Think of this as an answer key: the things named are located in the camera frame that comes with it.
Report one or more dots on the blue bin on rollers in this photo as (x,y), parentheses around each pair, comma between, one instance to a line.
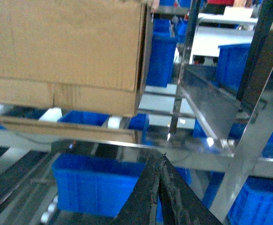
(92,185)

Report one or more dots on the large cardboard box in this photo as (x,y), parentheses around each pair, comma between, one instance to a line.
(87,55)

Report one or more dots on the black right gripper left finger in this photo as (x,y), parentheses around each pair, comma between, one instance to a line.
(141,206)

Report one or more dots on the stainless steel shelf cart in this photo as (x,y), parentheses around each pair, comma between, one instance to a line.
(211,128)

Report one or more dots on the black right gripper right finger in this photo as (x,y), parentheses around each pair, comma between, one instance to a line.
(179,204)

